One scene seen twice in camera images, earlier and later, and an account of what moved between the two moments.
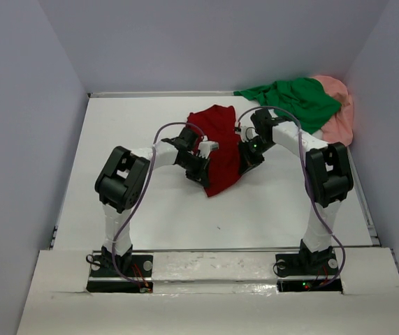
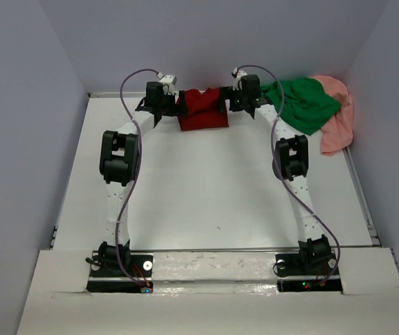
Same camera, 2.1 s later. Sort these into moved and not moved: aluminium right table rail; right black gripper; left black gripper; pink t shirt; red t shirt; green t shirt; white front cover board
Moved: right black gripper; left black gripper; red t shirt
Not moved: white front cover board; aluminium right table rail; green t shirt; pink t shirt
